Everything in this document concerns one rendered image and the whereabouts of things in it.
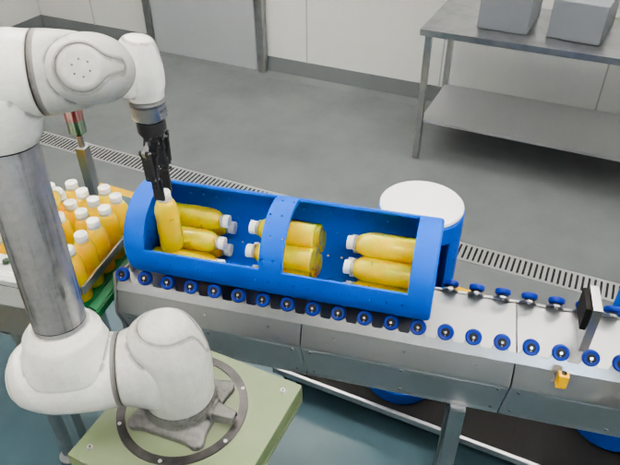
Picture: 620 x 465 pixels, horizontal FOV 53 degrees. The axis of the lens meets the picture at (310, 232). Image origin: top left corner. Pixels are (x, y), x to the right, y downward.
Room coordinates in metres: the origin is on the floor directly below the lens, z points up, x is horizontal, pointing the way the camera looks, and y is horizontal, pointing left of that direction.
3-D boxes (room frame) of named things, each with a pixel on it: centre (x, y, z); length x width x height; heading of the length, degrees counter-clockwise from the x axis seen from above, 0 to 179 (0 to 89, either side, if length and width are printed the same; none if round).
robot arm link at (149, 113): (1.43, 0.40, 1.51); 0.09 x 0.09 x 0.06
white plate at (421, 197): (1.69, -0.37, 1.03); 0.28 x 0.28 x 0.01
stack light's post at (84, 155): (1.98, 0.82, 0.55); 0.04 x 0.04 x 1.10; 75
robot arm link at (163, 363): (0.86, 0.30, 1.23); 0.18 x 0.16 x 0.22; 98
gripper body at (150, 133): (1.43, 0.40, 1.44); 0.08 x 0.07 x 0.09; 165
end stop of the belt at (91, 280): (1.55, 0.62, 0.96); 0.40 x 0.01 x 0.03; 165
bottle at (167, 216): (1.43, 0.41, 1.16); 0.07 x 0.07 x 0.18
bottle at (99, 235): (1.54, 0.67, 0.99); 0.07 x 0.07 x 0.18
